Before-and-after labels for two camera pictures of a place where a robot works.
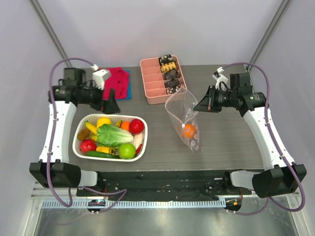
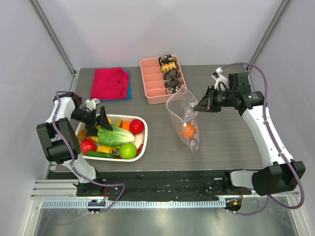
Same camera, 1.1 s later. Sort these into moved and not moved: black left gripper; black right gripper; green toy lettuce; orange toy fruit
Moved: black left gripper
Not moved: black right gripper; green toy lettuce; orange toy fruit
